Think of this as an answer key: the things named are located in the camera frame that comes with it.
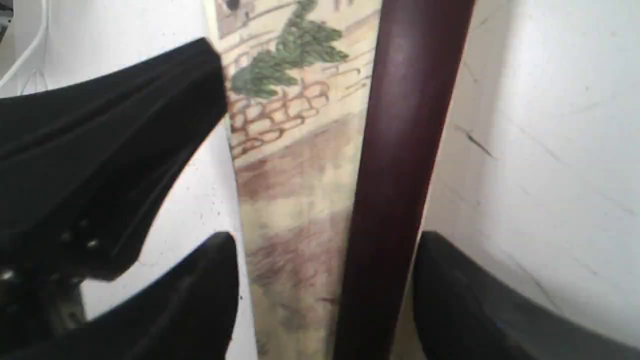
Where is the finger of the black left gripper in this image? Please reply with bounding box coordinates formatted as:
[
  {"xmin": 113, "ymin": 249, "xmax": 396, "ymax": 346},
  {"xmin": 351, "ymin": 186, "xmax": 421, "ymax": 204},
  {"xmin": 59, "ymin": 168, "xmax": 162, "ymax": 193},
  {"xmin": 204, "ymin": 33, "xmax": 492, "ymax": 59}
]
[{"xmin": 0, "ymin": 38, "xmax": 227, "ymax": 280}]

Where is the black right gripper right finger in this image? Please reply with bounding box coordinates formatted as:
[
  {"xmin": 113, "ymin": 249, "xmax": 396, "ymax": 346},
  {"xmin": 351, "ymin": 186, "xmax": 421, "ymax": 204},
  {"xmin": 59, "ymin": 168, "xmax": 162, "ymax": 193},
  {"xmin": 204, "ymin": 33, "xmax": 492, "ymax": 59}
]
[{"xmin": 413, "ymin": 231, "xmax": 640, "ymax": 360}]

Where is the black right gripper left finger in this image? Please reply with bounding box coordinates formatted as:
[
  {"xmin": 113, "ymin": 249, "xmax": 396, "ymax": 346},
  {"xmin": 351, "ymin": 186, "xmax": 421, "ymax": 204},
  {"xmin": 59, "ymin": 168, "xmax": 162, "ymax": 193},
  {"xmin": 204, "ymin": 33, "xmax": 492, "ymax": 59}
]
[{"xmin": 1, "ymin": 232, "xmax": 240, "ymax": 360}]

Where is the painted paper folding fan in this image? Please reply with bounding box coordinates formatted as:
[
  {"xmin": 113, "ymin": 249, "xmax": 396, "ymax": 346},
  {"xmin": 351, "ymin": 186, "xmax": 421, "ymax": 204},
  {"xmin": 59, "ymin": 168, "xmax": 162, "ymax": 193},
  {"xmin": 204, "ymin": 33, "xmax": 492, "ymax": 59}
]
[{"xmin": 204, "ymin": 0, "xmax": 476, "ymax": 360}]

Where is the white lamp power cord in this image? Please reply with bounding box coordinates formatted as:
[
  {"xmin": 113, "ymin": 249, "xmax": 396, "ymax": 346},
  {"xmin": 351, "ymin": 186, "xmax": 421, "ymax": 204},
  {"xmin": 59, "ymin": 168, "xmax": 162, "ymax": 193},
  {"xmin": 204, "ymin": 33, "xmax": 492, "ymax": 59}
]
[{"xmin": 0, "ymin": 0, "xmax": 51, "ymax": 93}]

